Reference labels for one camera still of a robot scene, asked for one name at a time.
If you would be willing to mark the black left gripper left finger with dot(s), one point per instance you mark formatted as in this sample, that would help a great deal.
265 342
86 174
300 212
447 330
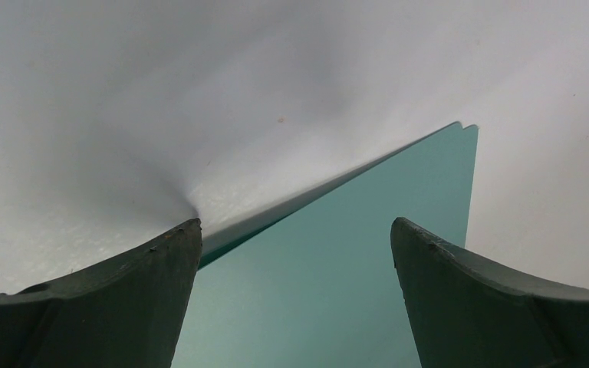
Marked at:
126 311

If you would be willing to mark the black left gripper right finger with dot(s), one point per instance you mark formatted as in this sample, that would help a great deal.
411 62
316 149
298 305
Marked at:
466 310

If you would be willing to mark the teal plastic folder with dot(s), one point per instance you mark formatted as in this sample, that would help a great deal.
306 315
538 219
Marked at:
318 288

